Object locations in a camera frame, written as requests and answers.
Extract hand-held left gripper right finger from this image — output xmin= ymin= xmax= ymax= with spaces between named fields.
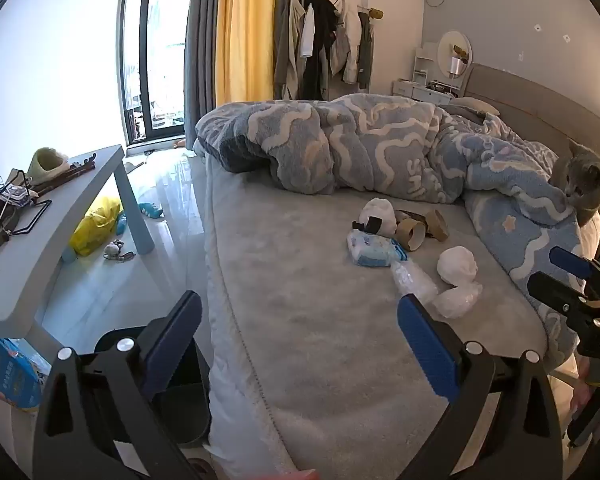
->
xmin=399 ymin=294 xmax=563 ymax=480

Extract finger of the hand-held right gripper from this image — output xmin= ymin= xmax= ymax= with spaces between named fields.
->
xmin=549 ymin=246 xmax=595 ymax=279
xmin=526 ymin=272 xmax=592 ymax=317

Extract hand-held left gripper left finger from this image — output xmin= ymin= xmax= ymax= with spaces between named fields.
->
xmin=32 ymin=290 xmax=211 ymax=480

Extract dark trash bin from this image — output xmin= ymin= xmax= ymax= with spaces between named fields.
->
xmin=94 ymin=327 xmax=212 ymax=451

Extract tape roll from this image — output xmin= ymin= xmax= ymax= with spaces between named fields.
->
xmin=396 ymin=219 xmax=427 ymax=252

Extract white tissue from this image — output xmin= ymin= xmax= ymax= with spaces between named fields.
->
xmin=362 ymin=197 xmax=398 ymax=236

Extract crumpled white plastic wrap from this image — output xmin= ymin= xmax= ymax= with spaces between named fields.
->
xmin=431 ymin=281 xmax=483 ymax=319

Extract clear plastic bag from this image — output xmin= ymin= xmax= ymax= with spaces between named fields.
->
xmin=390 ymin=259 xmax=440 ymax=306

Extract white tissue ball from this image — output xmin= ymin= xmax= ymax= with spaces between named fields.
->
xmin=437 ymin=246 xmax=479 ymax=288

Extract grey cat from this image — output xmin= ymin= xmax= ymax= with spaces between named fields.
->
xmin=550 ymin=139 xmax=600 ymax=228

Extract wet wipes packet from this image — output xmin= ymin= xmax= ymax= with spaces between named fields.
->
xmin=346 ymin=229 xmax=410 ymax=267

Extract keyring with grey charm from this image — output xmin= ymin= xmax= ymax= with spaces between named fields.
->
xmin=103 ymin=241 xmax=137 ymax=264

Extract brown cardboard tape core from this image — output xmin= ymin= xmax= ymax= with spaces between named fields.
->
xmin=424 ymin=208 xmax=451 ymax=241

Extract yellow plastic bag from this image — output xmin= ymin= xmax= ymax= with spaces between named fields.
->
xmin=69 ymin=196 xmax=124 ymax=257

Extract light blue table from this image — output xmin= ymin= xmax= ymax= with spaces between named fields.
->
xmin=0 ymin=145 xmax=156 ymax=356

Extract grey padded headboard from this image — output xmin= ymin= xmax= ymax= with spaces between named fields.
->
xmin=462 ymin=63 xmax=600 ymax=201

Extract blue printed package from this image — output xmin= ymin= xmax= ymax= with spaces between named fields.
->
xmin=0 ymin=335 xmax=44 ymax=411

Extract grey pillow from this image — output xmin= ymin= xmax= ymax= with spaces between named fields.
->
xmin=447 ymin=96 xmax=501 ymax=121

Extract dark wooden sticks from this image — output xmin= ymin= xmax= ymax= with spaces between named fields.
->
xmin=30 ymin=155 xmax=98 ymax=194

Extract green fluffy slipper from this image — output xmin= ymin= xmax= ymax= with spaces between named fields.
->
xmin=30 ymin=147 xmax=72 ymax=184

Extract white vanity dresser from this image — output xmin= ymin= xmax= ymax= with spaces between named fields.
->
xmin=392 ymin=42 xmax=463 ymax=106

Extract grey wavy-pattern fleece blanket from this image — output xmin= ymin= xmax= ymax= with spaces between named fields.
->
xmin=195 ymin=94 xmax=486 ymax=207

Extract round white mirror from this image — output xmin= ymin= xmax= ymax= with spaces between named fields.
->
xmin=437 ymin=30 xmax=473 ymax=78

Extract black-framed glass door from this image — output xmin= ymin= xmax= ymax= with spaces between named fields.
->
xmin=117 ymin=0 xmax=196 ymax=143

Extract grey-green garment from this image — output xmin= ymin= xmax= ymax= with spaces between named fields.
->
xmin=357 ymin=10 xmax=377 ymax=89

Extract grey curtain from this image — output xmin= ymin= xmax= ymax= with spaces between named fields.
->
xmin=184 ymin=0 xmax=224 ymax=138

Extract white jacket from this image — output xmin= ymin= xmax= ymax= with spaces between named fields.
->
xmin=330 ymin=0 xmax=363 ymax=84

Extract black coat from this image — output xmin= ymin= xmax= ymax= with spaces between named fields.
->
xmin=302 ymin=0 xmax=340 ymax=102

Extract beige coat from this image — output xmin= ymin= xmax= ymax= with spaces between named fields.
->
xmin=274 ymin=0 xmax=303 ymax=99

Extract yellow curtain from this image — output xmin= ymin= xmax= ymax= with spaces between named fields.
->
xmin=215 ymin=0 xmax=281 ymax=106

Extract white shirt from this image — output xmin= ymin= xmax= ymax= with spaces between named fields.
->
xmin=300 ymin=5 xmax=317 ymax=58

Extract black wire frame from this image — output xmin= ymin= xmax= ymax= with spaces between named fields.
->
xmin=5 ymin=199 xmax=53 ymax=235

